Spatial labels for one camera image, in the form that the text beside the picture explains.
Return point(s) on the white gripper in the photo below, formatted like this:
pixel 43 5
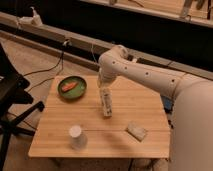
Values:
pixel 105 78

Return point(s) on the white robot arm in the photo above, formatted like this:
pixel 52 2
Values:
pixel 191 139

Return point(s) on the white spray bottle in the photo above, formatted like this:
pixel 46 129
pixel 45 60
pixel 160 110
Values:
pixel 34 20

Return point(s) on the green plate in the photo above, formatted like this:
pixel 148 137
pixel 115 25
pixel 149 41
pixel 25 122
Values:
pixel 74 93

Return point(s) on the orange carrot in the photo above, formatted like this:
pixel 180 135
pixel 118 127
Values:
pixel 69 86

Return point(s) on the wooden table top board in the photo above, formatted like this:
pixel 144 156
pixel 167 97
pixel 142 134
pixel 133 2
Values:
pixel 106 137

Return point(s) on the beige sponge block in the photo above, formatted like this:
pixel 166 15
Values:
pixel 136 131

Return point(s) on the white paper cup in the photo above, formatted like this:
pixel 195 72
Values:
pixel 78 139

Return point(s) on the black office chair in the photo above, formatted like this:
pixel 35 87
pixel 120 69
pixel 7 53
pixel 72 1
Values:
pixel 12 91

